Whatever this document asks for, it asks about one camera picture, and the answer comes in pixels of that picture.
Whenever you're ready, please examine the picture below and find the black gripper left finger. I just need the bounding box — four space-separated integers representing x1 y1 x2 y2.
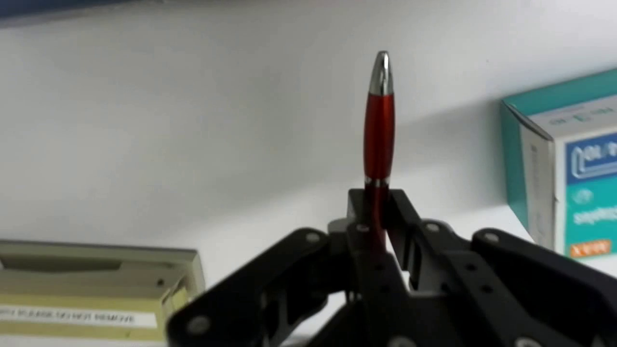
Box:
165 187 414 347

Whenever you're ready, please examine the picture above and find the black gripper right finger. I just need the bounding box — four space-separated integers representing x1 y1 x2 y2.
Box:
383 187 617 347

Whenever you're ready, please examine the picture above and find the red pen with silver tip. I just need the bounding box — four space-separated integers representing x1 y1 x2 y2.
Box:
360 48 396 254

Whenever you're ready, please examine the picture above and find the teal staple box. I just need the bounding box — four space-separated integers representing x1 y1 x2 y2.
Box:
499 65 617 260

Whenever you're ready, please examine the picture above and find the beige stapler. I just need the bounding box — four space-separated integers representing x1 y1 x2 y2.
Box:
0 237 207 343

